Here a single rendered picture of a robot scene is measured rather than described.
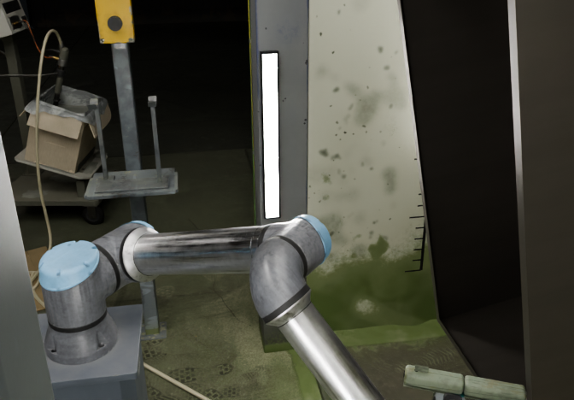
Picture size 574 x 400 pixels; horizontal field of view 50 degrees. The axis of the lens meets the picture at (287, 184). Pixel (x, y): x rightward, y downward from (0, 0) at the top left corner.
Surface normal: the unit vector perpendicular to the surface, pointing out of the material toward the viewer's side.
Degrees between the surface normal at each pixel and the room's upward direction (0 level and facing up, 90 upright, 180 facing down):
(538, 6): 91
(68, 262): 5
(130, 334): 0
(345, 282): 90
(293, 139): 90
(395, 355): 0
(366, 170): 90
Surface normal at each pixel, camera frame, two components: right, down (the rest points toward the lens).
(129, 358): 0.00, -0.91
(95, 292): 0.85, 0.21
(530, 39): 0.18, 0.40
